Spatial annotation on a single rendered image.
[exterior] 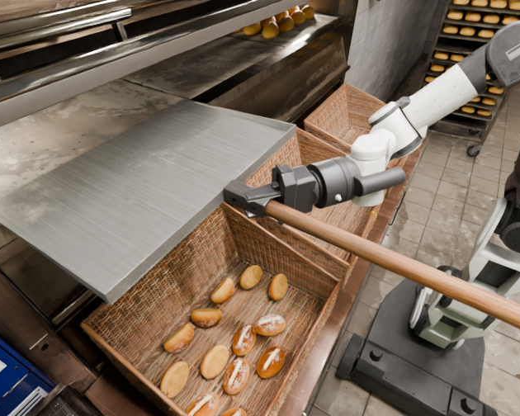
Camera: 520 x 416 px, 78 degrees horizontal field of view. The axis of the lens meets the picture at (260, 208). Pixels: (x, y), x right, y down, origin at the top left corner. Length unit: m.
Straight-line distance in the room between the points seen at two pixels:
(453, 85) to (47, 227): 0.88
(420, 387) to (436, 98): 1.13
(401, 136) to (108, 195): 0.68
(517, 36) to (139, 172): 0.81
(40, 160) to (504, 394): 1.97
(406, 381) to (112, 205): 1.32
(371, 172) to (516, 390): 1.54
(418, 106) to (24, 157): 0.92
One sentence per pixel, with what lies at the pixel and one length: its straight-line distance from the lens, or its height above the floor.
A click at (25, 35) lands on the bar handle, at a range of 0.55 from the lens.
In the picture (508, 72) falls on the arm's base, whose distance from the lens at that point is 0.88.
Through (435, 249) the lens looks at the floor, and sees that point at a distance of 2.34.
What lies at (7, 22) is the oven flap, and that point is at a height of 1.47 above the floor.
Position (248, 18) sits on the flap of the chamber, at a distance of 0.82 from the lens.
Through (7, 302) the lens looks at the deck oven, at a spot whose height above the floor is 1.03.
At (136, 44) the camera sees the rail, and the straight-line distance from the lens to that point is 0.59.
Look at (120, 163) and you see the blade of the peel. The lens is 0.76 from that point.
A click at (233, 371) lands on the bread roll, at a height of 0.65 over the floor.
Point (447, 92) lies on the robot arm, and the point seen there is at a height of 1.27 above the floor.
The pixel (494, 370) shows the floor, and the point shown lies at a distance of 2.01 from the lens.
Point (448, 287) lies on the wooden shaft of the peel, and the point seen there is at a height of 1.20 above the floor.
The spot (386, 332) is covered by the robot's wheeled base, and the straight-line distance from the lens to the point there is 1.67.
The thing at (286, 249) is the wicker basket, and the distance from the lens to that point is 1.06.
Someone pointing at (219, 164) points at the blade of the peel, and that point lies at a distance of 0.70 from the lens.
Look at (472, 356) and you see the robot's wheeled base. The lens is 1.78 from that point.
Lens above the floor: 1.58
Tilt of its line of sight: 43 degrees down
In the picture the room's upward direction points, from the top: straight up
